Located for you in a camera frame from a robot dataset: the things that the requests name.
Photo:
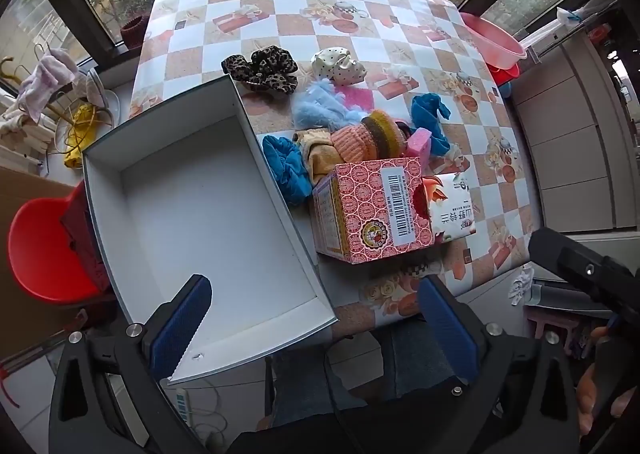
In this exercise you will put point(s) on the person's jeans legs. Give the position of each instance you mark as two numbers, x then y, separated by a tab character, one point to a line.
300	384

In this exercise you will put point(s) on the white power strip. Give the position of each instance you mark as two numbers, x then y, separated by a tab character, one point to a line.
184	406

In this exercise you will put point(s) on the pink stool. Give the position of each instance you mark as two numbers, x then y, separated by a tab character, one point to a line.
555	324

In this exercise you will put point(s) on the yellow cloth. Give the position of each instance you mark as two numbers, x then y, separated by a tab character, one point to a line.
80	134

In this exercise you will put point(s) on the dark red bag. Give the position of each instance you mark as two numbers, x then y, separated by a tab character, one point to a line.
85	234

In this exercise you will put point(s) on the dark red flowerpot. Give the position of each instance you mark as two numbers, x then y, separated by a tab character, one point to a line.
133	33

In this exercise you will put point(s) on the blue plastic basin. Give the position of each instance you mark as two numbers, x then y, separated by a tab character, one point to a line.
505	89

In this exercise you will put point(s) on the checkered tablecloth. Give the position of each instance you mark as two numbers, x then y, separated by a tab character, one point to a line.
300	24

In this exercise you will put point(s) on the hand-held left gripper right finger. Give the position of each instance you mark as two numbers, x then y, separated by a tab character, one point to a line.
447	329

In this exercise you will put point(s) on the pale pink cloth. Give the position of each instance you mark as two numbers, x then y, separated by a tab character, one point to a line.
45	79

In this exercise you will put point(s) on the red plastic basin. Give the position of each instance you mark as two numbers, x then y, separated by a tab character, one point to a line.
502	74

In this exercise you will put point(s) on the beige cabinet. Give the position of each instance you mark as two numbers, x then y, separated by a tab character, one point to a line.
565	134

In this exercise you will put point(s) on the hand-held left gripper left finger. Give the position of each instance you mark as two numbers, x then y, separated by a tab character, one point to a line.
182	329

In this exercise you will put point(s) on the pink plastic basin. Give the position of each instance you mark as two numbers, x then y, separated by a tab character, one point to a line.
492	46

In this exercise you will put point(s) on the white rag with blue clip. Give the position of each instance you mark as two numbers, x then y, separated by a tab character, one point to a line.
570	16

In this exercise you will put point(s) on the leopard print scrunchie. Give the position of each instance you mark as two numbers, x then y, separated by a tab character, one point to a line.
265	66

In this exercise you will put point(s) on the cream slatted rack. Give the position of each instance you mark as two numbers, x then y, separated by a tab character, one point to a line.
20	134

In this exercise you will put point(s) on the white orange printed packet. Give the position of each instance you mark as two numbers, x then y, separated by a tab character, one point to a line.
452	214

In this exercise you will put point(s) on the red plastic chair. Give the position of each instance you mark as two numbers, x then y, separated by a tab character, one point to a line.
40	244

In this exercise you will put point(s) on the light blue fluffy scrunchie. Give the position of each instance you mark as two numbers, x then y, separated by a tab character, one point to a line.
315	106

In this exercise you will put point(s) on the white cardboard box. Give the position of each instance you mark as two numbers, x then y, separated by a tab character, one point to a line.
200	214

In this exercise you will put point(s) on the cream polka dot scrunchie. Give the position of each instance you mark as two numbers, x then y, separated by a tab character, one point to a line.
335	65

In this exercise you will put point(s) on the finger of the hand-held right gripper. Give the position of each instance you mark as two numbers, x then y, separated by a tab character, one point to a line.
575	266

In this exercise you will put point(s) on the person's right hand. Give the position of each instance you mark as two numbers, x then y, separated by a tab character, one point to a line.
587	396

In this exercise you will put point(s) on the red patterned carton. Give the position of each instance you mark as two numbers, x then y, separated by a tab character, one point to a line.
360	214

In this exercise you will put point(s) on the white floor rag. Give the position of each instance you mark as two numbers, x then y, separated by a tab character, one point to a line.
521	286

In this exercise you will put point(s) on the brown yellow knit sock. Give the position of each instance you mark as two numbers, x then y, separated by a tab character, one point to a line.
382	131

